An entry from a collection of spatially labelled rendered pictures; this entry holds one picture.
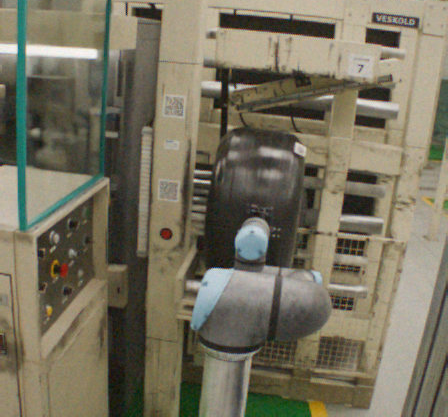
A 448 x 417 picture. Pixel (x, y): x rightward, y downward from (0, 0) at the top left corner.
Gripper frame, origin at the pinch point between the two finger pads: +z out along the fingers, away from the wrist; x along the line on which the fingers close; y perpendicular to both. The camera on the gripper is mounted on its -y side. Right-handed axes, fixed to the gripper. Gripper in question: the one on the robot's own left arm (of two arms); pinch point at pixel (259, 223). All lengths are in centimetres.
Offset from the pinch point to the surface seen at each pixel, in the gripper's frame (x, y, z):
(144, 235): 41.1, -15.2, 23.8
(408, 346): -98, -103, 160
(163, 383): 31, -77, 30
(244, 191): 5.7, 8.4, 3.4
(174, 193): 30.8, 1.9, 20.6
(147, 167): 41.1, 9.7, 20.8
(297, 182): -9.9, 12.4, 8.6
